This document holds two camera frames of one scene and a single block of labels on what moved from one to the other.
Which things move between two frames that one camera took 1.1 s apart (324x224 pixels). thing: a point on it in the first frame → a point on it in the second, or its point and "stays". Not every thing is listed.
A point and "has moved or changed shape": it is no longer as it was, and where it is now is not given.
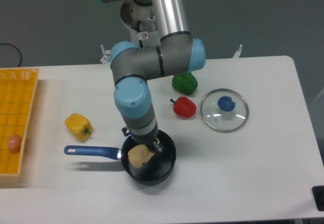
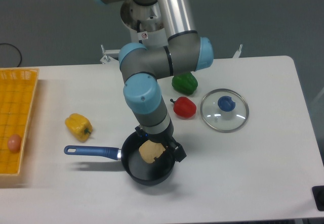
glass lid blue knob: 224,110 stays
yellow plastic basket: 17,88 stays
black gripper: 147,139 → 166,137
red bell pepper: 184,107 stays
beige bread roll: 139,154 has moved or changed shape
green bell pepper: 185,83 stays
